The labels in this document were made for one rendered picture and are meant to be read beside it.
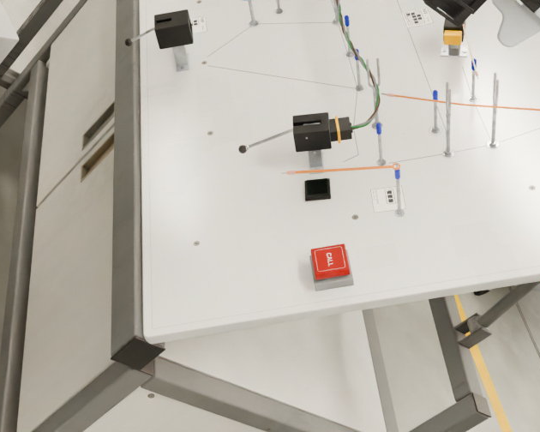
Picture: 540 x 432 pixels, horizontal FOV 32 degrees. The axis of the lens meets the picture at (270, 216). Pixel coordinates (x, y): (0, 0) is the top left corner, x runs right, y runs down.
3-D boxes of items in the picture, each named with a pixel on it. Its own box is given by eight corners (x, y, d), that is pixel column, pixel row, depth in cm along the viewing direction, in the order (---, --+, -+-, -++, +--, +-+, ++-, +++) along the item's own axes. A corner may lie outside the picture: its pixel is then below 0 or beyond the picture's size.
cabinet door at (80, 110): (35, 206, 198) (129, 105, 181) (50, 45, 235) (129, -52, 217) (43, 210, 199) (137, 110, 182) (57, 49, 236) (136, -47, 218)
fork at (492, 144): (500, 147, 151) (504, 79, 140) (489, 149, 151) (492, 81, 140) (497, 139, 152) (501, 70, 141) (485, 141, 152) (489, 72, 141)
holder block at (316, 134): (295, 134, 152) (292, 115, 149) (330, 130, 151) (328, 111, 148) (296, 153, 149) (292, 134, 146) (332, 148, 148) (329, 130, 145)
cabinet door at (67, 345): (13, 443, 161) (128, 345, 144) (34, 208, 198) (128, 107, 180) (24, 447, 163) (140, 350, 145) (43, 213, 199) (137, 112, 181)
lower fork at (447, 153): (455, 157, 151) (456, 88, 140) (444, 159, 151) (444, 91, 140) (452, 148, 152) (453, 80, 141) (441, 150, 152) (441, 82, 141)
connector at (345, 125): (321, 129, 150) (319, 120, 149) (351, 125, 150) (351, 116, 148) (322, 142, 148) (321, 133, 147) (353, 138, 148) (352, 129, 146)
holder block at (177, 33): (134, 63, 177) (120, 20, 170) (198, 52, 177) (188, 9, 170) (134, 79, 174) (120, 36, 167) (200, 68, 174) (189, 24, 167)
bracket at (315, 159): (309, 154, 155) (305, 132, 152) (323, 153, 155) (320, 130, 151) (309, 174, 152) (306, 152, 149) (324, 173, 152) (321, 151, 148)
